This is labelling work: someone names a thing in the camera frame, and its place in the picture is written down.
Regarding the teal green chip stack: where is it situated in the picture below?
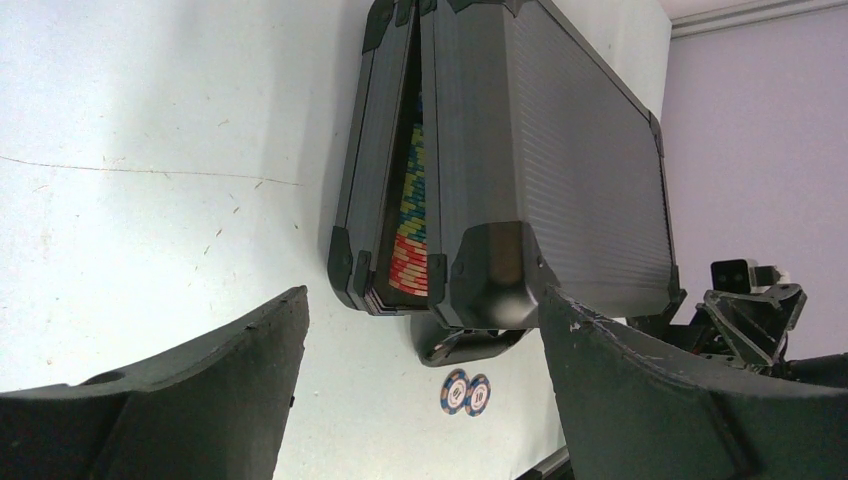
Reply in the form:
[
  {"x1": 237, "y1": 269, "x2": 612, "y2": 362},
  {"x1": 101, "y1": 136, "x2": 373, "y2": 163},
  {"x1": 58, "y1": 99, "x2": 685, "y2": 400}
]
[{"x1": 398, "y1": 94, "x2": 427, "y2": 245}]

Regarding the poker chip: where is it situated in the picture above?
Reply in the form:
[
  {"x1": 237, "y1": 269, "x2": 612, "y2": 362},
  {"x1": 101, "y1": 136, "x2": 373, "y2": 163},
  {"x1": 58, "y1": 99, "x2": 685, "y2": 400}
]
[
  {"x1": 464, "y1": 374, "x2": 492, "y2": 417},
  {"x1": 439, "y1": 369, "x2": 469, "y2": 415}
]

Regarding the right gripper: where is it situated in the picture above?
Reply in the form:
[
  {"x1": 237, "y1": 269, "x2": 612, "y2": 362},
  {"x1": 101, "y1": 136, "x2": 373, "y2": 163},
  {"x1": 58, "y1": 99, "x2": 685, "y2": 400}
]
[{"x1": 626, "y1": 284, "x2": 847, "y2": 388}]

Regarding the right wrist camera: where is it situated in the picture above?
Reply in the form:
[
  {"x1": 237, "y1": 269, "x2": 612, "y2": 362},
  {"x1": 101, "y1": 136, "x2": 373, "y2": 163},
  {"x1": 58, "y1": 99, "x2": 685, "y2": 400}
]
[{"x1": 710, "y1": 259, "x2": 790, "y2": 295}]

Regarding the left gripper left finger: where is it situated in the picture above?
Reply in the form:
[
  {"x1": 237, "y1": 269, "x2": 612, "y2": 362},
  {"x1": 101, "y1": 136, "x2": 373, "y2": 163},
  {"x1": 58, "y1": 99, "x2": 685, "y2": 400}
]
[{"x1": 1, "y1": 286, "x2": 310, "y2": 479}]

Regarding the black poker set case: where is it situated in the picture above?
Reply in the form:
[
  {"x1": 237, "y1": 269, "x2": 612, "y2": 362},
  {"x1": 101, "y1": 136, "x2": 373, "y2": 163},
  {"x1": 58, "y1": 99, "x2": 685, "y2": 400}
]
[{"x1": 327, "y1": 1, "x2": 685, "y2": 367}]

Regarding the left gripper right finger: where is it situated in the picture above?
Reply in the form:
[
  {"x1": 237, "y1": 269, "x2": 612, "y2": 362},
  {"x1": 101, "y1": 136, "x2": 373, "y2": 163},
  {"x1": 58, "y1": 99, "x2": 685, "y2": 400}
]
[{"x1": 539, "y1": 287, "x2": 847, "y2": 479}]

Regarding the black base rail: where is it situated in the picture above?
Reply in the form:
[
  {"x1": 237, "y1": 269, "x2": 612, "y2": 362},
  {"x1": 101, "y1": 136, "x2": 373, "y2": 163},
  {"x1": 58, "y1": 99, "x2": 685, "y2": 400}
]
[{"x1": 517, "y1": 447, "x2": 575, "y2": 480}]

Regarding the left red chip stack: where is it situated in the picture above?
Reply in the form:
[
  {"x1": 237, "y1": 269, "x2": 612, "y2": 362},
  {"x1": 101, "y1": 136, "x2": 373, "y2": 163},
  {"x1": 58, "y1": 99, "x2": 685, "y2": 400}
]
[{"x1": 388, "y1": 232, "x2": 428, "y2": 297}]

